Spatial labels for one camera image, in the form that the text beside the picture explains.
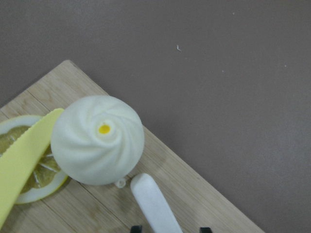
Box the white toy bun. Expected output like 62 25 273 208
51 95 144 185

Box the wooden cutting board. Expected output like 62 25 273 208
0 60 261 233

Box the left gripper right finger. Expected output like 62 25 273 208
199 227 211 233

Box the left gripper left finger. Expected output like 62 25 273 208
130 225 142 233

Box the white ceramic spoon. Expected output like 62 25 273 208
130 173 182 233

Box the yellow plastic knife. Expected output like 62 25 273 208
0 108 64 225

